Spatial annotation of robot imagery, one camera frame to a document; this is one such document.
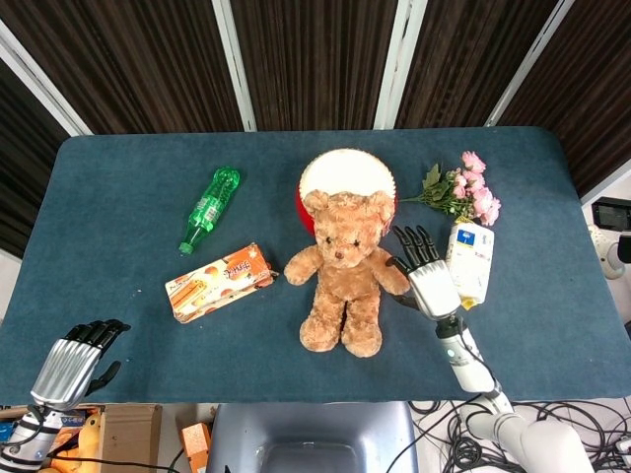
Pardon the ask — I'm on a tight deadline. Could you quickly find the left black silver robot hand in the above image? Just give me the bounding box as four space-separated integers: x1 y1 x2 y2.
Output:
30 318 132 410

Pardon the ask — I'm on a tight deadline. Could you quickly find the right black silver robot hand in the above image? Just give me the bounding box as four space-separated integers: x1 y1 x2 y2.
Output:
386 225 462 321

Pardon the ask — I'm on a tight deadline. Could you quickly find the tan plush teddy bear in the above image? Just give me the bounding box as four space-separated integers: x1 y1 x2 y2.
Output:
283 190 413 359

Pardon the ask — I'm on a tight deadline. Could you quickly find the white snack packet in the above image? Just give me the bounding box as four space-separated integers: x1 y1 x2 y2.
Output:
445 221 496 311

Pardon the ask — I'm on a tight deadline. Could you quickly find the yellow plush toy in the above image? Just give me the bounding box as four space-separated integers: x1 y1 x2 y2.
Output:
48 413 105 473

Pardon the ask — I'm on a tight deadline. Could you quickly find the brown cardboard box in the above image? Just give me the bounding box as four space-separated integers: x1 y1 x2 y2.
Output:
101 403 163 473

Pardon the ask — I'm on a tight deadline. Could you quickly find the pink artificial flower bouquet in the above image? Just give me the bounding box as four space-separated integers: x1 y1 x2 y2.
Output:
399 150 503 227

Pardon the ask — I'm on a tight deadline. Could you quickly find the red drum with white head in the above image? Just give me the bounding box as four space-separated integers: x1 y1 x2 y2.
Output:
295 149 399 242

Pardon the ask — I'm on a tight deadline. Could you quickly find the small orange box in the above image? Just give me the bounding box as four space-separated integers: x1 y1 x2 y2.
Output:
179 421 213 473

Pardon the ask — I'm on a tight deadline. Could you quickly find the blue table cloth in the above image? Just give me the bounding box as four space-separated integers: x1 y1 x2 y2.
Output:
0 126 631 406

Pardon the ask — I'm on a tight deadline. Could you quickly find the orange biscuit box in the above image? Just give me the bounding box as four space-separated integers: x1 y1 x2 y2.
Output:
165 241 280 325

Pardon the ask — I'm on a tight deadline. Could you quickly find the green plastic bottle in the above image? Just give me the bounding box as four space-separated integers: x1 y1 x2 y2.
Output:
177 166 242 255

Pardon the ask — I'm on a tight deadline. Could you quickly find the black floor cable tangle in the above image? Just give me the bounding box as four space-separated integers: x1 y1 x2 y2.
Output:
408 398 631 473

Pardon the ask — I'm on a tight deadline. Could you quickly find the white partition frame post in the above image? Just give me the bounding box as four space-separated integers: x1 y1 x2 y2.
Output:
485 0 576 128
373 0 428 131
211 0 257 133
581 157 631 204
0 19 95 137

